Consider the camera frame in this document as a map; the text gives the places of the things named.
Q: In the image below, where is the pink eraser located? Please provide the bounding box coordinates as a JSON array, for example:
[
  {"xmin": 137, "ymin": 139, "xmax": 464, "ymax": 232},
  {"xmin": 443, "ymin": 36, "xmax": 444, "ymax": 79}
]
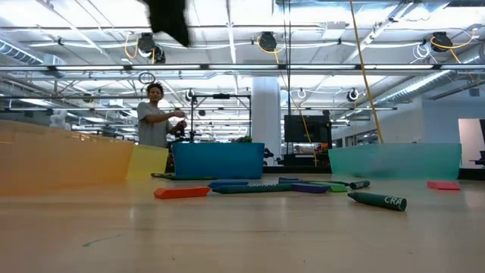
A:
[{"xmin": 427, "ymin": 180, "xmax": 462, "ymax": 191}]

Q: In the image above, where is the black office chair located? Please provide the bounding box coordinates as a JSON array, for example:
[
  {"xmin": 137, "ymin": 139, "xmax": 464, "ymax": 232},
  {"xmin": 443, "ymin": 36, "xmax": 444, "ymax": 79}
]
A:
[{"xmin": 471, "ymin": 149, "xmax": 485, "ymax": 168}]

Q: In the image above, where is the thick yellow cable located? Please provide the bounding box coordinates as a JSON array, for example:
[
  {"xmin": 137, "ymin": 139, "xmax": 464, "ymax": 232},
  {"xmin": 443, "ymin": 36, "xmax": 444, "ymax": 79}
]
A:
[{"xmin": 348, "ymin": 0, "xmax": 385, "ymax": 145}]

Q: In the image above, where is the orange eraser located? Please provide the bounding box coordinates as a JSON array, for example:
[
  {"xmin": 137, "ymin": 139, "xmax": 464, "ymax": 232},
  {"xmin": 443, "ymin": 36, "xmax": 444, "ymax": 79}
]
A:
[{"xmin": 153, "ymin": 186, "xmax": 212, "ymax": 200}]

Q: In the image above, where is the teal plastic bin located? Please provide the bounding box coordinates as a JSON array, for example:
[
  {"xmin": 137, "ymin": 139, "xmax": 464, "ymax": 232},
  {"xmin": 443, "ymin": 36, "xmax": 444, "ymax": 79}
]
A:
[{"xmin": 327, "ymin": 143, "xmax": 462, "ymax": 180}]

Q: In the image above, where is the black hanging cable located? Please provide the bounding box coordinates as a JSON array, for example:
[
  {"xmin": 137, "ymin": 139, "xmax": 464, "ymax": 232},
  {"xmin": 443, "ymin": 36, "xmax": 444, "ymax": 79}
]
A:
[{"xmin": 282, "ymin": 0, "xmax": 293, "ymax": 156}]

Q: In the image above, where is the person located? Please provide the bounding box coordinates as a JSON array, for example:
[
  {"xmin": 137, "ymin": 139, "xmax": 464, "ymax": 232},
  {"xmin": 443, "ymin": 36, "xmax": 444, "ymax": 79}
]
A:
[{"xmin": 136, "ymin": 82, "xmax": 189, "ymax": 149}]

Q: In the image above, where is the blue plastic bin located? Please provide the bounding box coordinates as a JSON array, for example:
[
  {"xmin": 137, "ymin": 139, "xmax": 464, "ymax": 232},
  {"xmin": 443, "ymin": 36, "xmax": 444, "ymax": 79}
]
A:
[{"xmin": 171, "ymin": 142, "xmax": 266, "ymax": 180}]

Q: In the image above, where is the black monitor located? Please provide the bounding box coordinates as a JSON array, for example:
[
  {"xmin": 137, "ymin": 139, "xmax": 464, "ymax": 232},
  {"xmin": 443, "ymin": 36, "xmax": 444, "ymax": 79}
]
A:
[{"xmin": 283, "ymin": 115, "xmax": 333, "ymax": 144}]

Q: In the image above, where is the white building column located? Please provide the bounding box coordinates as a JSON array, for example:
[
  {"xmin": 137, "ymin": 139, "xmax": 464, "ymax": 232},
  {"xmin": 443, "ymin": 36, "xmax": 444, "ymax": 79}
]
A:
[{"xmin": 252, "ymin": 77, "xmax": 282, "ymax": 167}]

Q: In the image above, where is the orange plastic bin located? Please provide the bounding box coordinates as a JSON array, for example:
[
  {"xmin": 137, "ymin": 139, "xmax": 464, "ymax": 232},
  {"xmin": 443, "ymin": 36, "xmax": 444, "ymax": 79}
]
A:
[{"xmin": 0, "ymin": 119, "xmax": 135, "ymax": 196}]

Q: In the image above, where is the black ceiling cable reel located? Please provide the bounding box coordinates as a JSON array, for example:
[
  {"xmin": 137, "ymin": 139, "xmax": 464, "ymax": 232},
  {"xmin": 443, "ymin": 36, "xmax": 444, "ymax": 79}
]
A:
[
  {"xmin": 136, "ymin": 32, "xmax": 167, "ymax": 64},
  {"xmin": 258, "ymin": 31, "xmax": 278, "ymax": 53},
  {"xmin": 430, "ymin": 31, "xmax": 454, "ymax": 53}
]

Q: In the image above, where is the black gantry frame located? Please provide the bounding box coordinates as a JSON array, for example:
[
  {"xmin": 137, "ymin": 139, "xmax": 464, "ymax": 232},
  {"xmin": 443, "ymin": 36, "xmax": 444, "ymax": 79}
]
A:
[{"xmin": 190, "ymin": 93, "xmax": 252, "ymax": 144}]

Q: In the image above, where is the thin yellow cable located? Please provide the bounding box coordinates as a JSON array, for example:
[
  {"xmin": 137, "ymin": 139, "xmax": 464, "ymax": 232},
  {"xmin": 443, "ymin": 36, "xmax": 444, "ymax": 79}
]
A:
[{"xmin": 256, "ymin": 36, "xmax": 318, "ymax": 168}]

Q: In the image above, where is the yellow plastic bin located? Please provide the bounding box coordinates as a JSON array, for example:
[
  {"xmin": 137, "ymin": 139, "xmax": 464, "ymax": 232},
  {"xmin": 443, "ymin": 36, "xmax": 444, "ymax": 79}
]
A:
[{"xmin": 127, "ymin": 143, "xmax": 170, "ymax": 181}]

